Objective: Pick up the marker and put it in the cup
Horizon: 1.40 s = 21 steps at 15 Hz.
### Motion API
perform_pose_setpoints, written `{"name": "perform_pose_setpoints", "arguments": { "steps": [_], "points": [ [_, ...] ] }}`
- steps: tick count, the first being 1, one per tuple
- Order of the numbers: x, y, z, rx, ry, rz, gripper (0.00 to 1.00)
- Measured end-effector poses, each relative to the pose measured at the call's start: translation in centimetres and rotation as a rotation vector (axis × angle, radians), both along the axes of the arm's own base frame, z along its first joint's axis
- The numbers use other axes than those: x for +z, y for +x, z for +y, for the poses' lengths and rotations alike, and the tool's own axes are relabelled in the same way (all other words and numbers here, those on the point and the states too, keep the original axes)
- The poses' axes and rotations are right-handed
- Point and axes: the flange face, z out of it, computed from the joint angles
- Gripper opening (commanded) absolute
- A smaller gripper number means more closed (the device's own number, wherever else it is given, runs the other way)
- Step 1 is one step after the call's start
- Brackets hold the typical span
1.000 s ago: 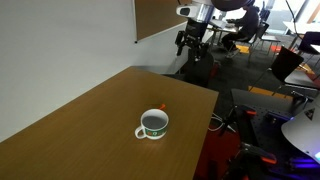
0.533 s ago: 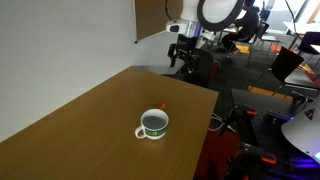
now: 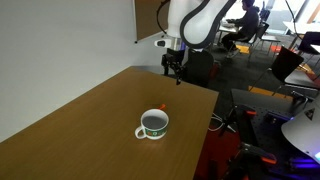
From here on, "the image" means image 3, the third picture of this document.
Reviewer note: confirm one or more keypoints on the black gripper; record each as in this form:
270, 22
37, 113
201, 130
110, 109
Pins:
174, 57

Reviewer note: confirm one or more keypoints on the orange marker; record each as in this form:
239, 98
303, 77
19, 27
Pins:
162, 106

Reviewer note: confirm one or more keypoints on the white mug with green print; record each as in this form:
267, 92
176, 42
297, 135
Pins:
155, 132

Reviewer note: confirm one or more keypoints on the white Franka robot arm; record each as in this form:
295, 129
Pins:
196, 20

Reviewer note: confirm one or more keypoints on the black office chair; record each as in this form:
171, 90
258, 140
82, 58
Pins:
200, 68

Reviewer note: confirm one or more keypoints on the brown cork board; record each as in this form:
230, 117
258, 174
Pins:
146, 18

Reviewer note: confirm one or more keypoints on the grey desk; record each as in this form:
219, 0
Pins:
226, 28

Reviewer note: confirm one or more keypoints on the seated person in dark hoodie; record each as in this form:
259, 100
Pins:
248, 21

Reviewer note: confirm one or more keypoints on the grey chair with metal legs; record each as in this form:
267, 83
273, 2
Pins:
261, 31

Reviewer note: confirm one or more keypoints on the black perforated mounting table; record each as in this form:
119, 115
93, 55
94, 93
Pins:
266, 120

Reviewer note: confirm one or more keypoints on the black chair with angled backrest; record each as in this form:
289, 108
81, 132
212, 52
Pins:
286, 63

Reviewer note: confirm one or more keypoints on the white table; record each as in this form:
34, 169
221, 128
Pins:
300, 26

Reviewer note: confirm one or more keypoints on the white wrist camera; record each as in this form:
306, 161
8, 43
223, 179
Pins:
163, 43

